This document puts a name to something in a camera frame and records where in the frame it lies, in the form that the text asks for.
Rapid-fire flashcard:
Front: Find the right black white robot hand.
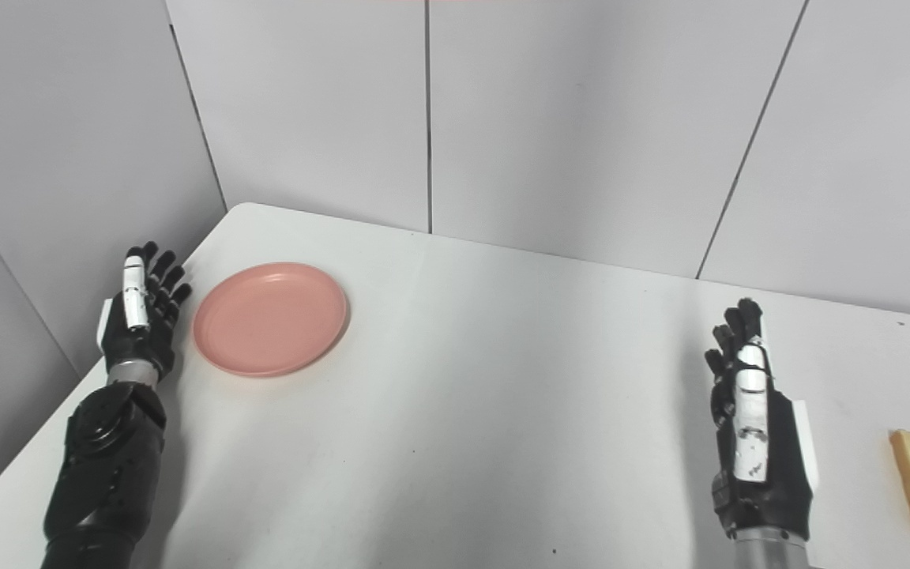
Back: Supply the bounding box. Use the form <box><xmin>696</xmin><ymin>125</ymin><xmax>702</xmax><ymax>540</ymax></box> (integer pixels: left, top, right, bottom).
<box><xmin>704</xmin><ymin>297</ymin><xmax>820</xmax><ymax>541</ymax></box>

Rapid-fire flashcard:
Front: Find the pink round plate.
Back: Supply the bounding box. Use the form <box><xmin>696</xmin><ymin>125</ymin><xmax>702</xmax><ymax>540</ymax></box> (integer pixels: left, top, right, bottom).
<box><xmin>192</xmin><ymin>262</ymin><xmax>349</xmax><ymax>379</ymax></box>

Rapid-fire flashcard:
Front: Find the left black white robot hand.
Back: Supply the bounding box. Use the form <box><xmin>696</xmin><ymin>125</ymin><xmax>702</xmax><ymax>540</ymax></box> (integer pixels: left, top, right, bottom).
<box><xmin>96</xmin><ymin>242</ymin><xmax>193</xmax><ymax>385</ymax></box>

